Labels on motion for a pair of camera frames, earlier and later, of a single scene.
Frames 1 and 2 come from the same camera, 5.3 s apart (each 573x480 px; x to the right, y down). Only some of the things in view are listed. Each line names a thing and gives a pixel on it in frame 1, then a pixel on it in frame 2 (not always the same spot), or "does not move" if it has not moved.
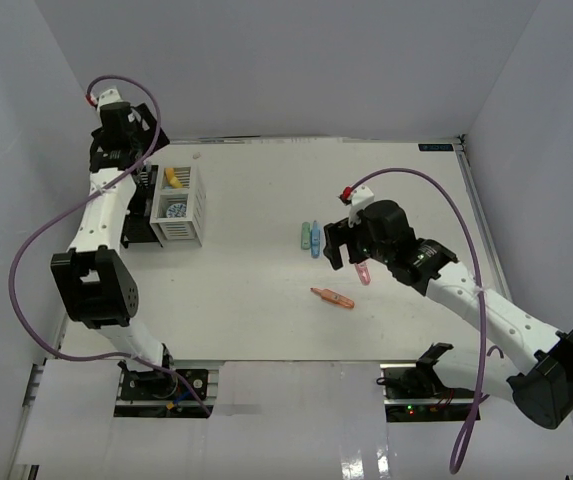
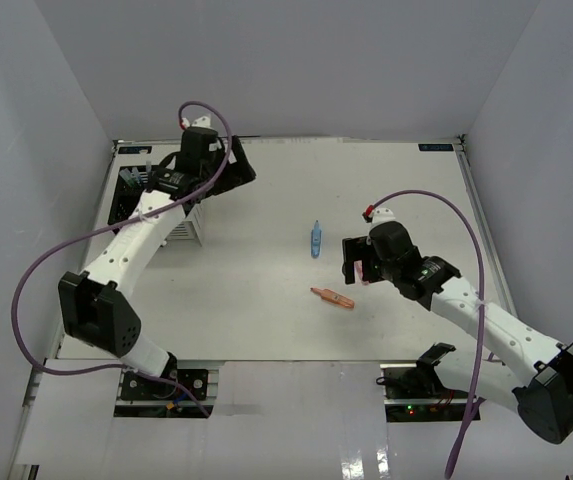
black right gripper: (337, 235) -> (358, 249)
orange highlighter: (334, 297) does not move
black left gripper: (150, 135) -> (237, 172)
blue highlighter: (315, 240) does not move
